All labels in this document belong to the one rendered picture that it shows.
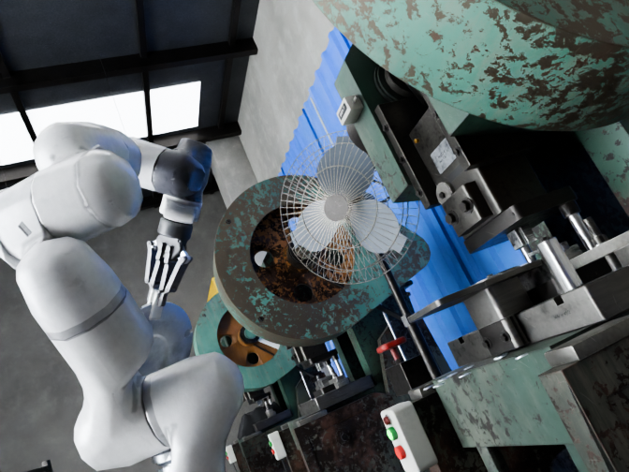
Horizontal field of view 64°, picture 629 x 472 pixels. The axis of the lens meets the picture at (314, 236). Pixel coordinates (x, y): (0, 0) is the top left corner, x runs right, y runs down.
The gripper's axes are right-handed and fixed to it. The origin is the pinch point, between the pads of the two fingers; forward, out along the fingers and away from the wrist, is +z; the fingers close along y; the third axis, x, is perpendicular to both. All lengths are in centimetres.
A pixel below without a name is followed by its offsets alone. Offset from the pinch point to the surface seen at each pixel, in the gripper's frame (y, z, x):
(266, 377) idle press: 102, 109, -235
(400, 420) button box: -58, 5, -18
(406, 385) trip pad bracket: -54, 2, -29
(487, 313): -68, -22, -15
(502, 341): -72, -18, -15
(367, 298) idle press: 3, 5, -133
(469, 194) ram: -57, -43, -18
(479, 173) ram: -58, -48, -18
